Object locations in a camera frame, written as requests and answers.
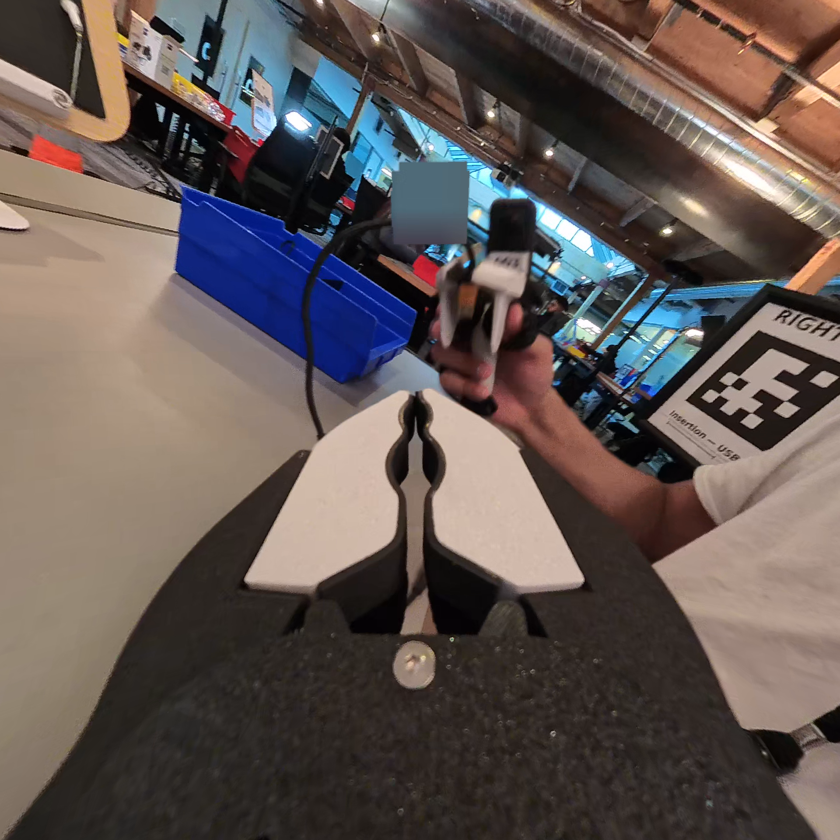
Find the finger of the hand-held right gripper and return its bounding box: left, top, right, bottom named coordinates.
left=436, top=261, right=471, bottom=356
left=466, top=258, right=529, bottom=358

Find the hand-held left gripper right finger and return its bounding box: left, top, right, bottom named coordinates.
left=420, top=388, right=586, bottom=618

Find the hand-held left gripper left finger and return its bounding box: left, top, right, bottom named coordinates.
left=246, top=391, right=414, bottom=618

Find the thick black cable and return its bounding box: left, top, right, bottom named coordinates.
left=301, top=214, right=398, bottom=443

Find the blue plastic bin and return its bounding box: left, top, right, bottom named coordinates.
left=175, top=184, right=420, bottom=386

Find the person's right forearm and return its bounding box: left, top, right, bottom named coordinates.
left=515, top=388, right=720, bottom=566

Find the grey desk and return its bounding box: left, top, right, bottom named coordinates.
left=0, top=148, right=448, bottom=828

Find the person's right hand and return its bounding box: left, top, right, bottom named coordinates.
left=428, top=301, right=560, bottom=432

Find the person's white shirt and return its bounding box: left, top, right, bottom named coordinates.
left=650, top=408, right=840, bottom=840

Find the printed tag sign stand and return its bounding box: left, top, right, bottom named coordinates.
left=636, top=282, right=840, bottom=469

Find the wooden background table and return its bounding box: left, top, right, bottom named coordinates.
left=119, top=61, right=244, bottom=198

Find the orange traffic cone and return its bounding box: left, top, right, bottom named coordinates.
left=28, top=134, right=85, bottom=176

